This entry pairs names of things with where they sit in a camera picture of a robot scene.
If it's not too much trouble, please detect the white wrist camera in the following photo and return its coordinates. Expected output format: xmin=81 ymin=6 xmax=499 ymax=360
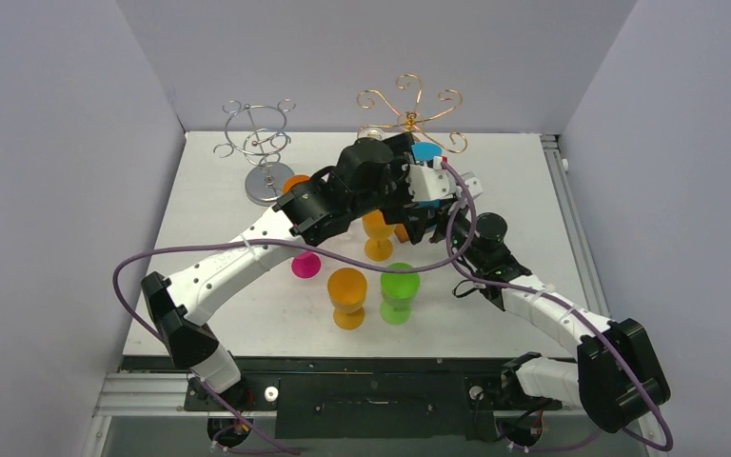
xmin=407 ymin=156 xmax=456 ymax=203
xmin=454 ymin=172 xmax=484 ymax=199

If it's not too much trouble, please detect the blue wine glass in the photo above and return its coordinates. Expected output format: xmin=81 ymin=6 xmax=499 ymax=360
xmin=410 ymin=141 xmax=445 ymax=209

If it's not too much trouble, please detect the pink wine glass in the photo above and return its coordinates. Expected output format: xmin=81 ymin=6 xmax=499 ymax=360
xmin=290 ymin=251 xmax=322 ymax=279

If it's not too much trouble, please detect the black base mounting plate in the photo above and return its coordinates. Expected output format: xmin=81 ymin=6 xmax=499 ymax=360
xmin=119 ymin=356 xmax=584 ymax=442

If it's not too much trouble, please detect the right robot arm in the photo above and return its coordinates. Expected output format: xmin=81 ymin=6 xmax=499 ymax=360
xmin=429 ymin=207 xmax=671 ymax=433

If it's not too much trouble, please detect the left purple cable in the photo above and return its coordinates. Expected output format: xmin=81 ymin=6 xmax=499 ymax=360
xmin=111 ymin=160 xmax=479 ymax=457

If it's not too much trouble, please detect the green wine glass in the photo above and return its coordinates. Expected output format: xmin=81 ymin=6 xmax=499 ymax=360
xmin=380 ymin=263 xmax=421 ymax=326

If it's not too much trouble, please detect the gold wire glass rack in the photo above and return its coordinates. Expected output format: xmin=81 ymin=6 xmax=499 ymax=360
xmin=356 ymin=73 xmax=469 ymax=154

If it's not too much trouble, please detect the yellow wine glass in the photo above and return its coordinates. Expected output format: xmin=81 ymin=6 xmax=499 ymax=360
xmin=326 ymin=268 xmax=368 ymax=330
xmin=362 ymin=209 xmax=396 ymax=262

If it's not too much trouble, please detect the dark orange wine glass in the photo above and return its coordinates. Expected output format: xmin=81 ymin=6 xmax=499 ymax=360
xmin=282 ymin=174 xmax=310 ymax=194

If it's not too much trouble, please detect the silver wire glass rack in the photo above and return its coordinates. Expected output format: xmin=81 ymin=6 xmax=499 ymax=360
xmin=212 ymin=99 xmax=296 ymax=207

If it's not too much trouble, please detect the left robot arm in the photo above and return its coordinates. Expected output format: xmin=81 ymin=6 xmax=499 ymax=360
xmin=141 ymin=133 xmax=462 ymax=409

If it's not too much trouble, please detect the clear wine glass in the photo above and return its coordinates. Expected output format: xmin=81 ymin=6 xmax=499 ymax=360
xmin=357 ymin=126 xmax=385 ymax=141

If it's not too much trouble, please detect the yellow wine glass front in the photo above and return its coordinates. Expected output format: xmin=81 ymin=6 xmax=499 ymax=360
xmin=326 ymin=268 xmax=368 ymax=330

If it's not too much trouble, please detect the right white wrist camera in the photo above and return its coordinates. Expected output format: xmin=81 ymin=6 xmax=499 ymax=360
xmin=454 ymin=172 xmax=484 ymax=199

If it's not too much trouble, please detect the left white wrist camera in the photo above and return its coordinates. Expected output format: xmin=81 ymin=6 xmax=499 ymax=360
xmin=407 ymin=156 xmax=456 ymax=203

